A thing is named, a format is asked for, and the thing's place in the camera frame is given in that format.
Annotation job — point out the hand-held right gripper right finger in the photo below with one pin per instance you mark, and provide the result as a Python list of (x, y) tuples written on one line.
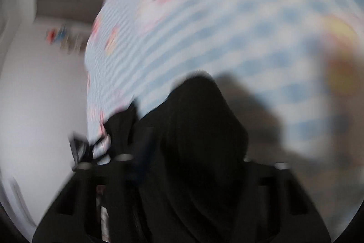
[(256, 174)]

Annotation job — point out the grey wardrobe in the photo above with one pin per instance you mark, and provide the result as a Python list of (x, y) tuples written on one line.
[(62, 4)]

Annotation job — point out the red and blue toy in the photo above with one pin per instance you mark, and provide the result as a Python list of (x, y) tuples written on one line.
[(55, 35)]

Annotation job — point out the black zip jacket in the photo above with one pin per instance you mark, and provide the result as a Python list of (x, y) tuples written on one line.
[(193, 132)]

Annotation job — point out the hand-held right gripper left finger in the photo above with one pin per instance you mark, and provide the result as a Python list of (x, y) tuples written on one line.
[(143, 166)]

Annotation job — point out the blue checkered printed bedsheet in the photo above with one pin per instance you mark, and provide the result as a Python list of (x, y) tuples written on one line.
[(227, 18)]

